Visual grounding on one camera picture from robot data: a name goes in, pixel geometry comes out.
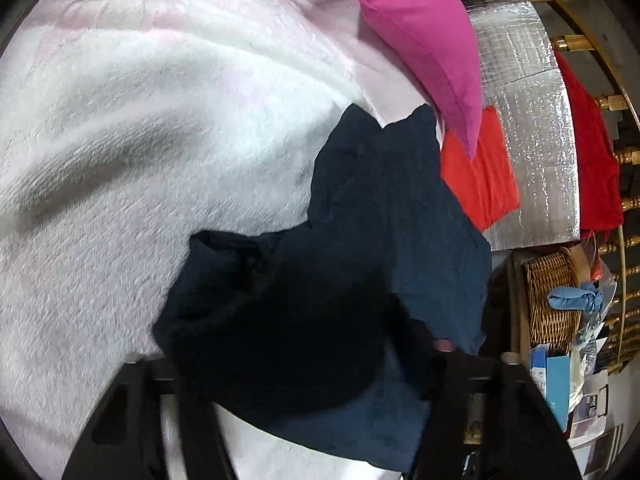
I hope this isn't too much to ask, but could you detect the navy blue zip jacket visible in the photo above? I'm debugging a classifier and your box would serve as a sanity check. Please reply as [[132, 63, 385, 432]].
[[152, 105, 491, 471]]

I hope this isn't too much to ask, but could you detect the blue white box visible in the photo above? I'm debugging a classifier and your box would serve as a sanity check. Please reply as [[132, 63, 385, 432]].
[[529, 344, 570, 431]]

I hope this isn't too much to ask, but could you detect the wicker basket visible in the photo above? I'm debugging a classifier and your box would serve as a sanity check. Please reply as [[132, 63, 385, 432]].
[[523, 250, 584, 356]]

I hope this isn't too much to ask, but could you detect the light blue cloth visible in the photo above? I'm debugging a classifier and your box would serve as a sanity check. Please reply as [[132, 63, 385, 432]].
[[547, 282, 603, 314]]

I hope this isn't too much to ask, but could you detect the dark red cloth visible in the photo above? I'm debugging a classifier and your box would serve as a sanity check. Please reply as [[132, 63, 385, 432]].
[[554, 51, 624, 240]]

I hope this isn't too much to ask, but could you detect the red orange pillow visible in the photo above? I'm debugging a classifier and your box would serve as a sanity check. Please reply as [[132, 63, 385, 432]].
[[440, 106, 521, 232]]

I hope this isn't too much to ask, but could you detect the white pink fleece blanket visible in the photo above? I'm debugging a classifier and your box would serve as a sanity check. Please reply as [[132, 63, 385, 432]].
[[1, 0, 427, 479]]

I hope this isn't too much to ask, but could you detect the silver foil insulation mat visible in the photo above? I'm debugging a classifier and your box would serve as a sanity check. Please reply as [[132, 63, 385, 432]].
[[465, 0, 580, 252]]

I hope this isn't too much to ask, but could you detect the magenta pillow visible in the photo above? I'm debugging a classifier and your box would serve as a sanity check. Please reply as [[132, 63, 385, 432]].
[[358, 0, 483, 158]]

